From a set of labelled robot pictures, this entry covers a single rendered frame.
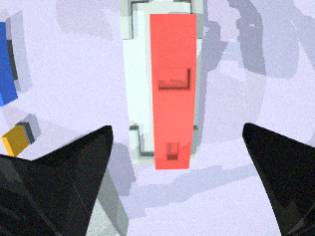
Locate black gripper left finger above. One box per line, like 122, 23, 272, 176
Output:
0, 125, 114, 236

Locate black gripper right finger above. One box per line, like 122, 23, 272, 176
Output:
242, 122, 315, 236

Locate yellow rectangular block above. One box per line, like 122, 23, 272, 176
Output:
1, 125, 29, 157

